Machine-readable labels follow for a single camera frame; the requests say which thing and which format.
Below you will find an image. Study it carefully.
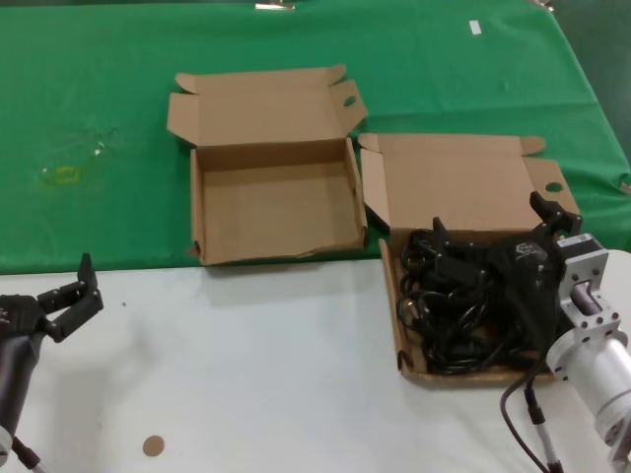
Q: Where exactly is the cardboard box with creased wall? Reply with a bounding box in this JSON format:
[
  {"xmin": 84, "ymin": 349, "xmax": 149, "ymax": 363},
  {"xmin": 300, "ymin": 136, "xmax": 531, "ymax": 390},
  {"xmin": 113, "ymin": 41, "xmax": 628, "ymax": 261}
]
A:
[{"xmin": 166, "ymin": 63, "xmax": 370, "ymax": 267}]

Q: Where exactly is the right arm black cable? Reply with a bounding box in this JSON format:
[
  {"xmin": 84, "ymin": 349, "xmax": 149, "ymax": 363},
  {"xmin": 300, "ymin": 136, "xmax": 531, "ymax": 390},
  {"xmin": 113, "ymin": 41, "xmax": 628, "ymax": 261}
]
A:
[{"xmin": 498, "ymin": 364, "xmax": 564, "ymax": 473}]

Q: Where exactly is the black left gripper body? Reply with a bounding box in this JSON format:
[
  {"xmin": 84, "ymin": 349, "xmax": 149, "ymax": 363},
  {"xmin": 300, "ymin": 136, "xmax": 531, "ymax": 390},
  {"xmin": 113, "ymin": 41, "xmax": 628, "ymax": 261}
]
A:
[{"xmin": 0, "ymin": 294, "xmax": 50, "ymax": 433}]

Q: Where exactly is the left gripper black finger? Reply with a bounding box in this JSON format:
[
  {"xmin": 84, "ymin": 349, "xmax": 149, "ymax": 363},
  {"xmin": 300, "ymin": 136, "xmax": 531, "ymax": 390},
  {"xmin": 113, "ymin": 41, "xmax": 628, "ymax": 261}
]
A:
[
  {"xmin": 37, "ymin": 253, "xmax": 100, "ymax": 307},
  {"xmin": 47, "ymin": 293, "xmax": 105, "ymax": 345}
]

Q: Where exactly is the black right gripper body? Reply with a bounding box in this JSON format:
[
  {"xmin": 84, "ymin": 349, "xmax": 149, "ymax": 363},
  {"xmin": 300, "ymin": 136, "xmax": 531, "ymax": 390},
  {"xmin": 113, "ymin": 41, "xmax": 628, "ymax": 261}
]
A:
[{"xmin": 485, "ymin": 226, "xmax": 568, "ymax": 356}]

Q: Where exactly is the pile of black power cables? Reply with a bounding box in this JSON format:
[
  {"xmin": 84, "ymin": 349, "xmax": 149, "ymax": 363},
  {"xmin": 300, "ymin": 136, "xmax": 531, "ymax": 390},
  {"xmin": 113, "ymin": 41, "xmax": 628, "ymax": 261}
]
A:
[{"xmin": 397, "ymin": 229, "xmax": 549, "ymax": 378}]

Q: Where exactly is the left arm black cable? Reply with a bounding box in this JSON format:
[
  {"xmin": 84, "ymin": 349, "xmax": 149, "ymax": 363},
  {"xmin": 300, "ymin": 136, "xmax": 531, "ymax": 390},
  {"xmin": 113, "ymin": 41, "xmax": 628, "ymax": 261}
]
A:
[{"xmin": 12, "ymin": 436, "xmax": 48, "ymax": 473}]

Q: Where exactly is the green table cloth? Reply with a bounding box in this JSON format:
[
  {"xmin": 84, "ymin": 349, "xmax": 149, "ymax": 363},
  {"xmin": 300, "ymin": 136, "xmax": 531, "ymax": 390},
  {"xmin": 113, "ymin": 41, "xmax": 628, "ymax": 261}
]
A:
[{"xmin": 0, "ymin": 0, "xmax": 631, "ymax": 275}]

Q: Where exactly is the cardboard box with smooth walls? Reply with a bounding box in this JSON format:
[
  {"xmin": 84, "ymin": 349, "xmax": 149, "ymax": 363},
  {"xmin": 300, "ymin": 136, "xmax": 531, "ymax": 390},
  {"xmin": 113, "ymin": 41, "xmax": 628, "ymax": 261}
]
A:
[{"xmin": 358, "ymin": 131, "xmax": 582, "ymax": 390}]

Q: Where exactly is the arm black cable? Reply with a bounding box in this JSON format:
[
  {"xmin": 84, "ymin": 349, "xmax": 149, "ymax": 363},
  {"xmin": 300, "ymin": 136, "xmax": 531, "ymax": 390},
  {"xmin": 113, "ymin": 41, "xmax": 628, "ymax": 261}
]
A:
[
  {"xmin": 498, "ymin": 364, "xmax": 564, "ymax": 473},
  {"xmin": 12, "ymin": 436, "xmax": 48, "ymax": 473}
]

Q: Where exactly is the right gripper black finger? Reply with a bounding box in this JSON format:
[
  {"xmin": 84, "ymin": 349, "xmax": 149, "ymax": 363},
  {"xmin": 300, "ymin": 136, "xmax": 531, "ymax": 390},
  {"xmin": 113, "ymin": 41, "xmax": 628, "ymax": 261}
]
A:
[
  {"xmin": 529, "ymin": 191, "xmax": 584, "ymax": 243},
  {"xmin": 432, "ymin": 216, "xmax": 494, "ymax": 287}
]

